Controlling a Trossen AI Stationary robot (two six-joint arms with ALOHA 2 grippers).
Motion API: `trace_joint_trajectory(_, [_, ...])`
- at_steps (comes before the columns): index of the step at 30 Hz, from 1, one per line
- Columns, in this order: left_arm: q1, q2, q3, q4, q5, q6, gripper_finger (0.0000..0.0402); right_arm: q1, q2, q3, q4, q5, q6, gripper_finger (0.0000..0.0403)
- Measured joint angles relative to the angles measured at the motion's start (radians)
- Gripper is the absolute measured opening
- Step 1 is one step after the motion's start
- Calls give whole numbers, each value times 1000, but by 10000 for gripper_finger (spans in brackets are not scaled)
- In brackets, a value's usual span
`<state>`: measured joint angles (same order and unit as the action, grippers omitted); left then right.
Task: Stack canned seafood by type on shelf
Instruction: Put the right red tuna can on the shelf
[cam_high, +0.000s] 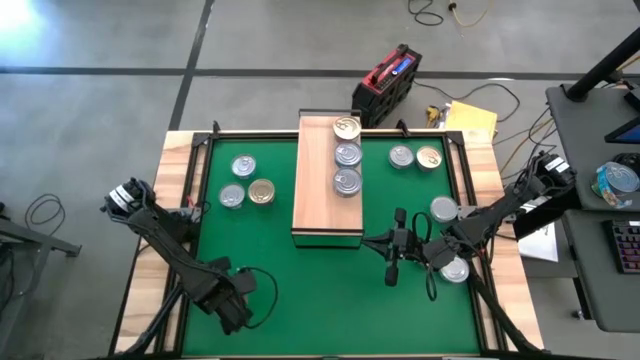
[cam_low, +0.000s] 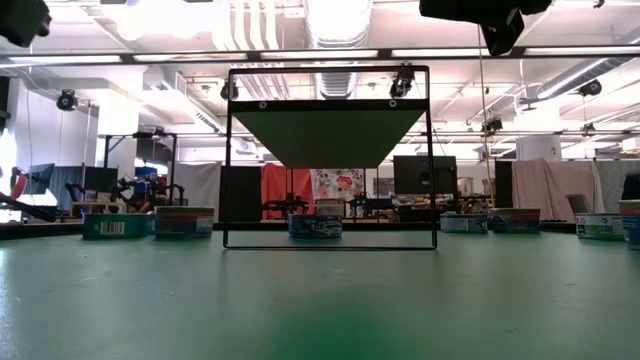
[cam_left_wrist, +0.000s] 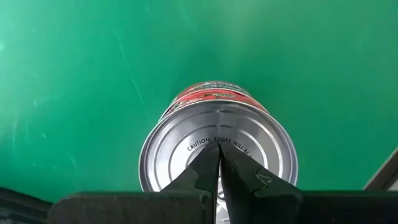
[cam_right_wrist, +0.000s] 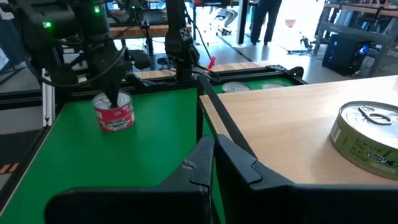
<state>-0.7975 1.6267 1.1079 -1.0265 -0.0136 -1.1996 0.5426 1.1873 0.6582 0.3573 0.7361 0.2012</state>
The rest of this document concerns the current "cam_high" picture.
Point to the black keyboard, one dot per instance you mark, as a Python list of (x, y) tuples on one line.
[(627, 247)]

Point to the black tablet screen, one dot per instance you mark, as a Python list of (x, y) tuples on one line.
[(627, 134)]

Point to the grey desk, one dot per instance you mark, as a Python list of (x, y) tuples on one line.
[(580, 140), (590, 280)]

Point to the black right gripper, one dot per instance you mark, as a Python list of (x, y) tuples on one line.
[(407, 247)]

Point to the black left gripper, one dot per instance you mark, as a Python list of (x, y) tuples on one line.
[(225, 300)]

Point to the black desk support bar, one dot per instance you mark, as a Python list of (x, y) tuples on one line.
[(550, 215)]

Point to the black metal stand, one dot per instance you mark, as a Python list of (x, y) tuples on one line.
[(45, 241)]

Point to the yellow paper pad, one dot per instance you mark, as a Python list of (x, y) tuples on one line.
[(470, 119)]

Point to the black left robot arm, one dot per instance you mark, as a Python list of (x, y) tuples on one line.
[(160, 235)]

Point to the red and black tool case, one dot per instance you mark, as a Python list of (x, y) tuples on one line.
[(385, 90)]

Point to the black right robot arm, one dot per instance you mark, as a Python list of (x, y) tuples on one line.
[(490, 215)]

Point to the green table mat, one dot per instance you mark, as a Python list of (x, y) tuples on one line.
[(300, 330)]

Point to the gold-lid pink salmon can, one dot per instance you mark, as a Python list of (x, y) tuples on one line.
[(429, 158), (347, 128), (261, 191)]

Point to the wooden shelf with black frame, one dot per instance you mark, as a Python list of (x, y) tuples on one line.
[(315, 200)]

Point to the white paper sheet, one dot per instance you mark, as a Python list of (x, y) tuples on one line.
[(542, 247)]

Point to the yellow power plug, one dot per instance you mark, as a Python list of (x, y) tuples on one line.
[(433, 115)]

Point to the black monitor pole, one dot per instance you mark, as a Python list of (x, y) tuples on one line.
[(600, 70)]

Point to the colourful-label can with silver lid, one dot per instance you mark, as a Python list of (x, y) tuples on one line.
[(617, 180)]

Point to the black table frame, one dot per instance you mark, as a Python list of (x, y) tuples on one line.
[(260, 136)]

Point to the blue-label silver-lid can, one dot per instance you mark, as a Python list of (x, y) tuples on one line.
[(243, 166)]

